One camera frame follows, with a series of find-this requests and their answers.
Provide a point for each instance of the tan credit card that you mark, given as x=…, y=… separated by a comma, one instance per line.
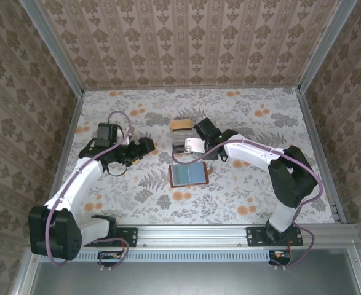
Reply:
x=181, y=125

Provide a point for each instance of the brown leather card holder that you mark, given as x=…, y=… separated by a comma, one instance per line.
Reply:
x=188, y=175

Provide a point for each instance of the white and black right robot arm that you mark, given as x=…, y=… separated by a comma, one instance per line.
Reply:
x=251, y=152

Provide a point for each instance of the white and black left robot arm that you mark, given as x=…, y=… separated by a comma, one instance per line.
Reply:
x=75, y=181

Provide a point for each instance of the clear acrylic organizer box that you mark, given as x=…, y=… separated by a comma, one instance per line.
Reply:
x=178, y=138

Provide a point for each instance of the floral patterned table cover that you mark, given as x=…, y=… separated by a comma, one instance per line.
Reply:
x=229, y=199

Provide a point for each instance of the grey metal sheet panel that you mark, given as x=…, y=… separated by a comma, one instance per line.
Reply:
x=183, y=279

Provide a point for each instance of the aluminium table side rail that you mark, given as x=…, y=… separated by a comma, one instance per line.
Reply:
x=321, y=153
x=73, y=123

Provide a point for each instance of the aluminium table end rail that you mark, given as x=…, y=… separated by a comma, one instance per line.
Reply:
x=198, y=89

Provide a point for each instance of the aluminium frame post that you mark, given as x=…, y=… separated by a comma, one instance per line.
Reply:
x=56, y=49
x=324, y=46

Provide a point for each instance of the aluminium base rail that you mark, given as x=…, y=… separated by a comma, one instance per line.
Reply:
x=192, y=235

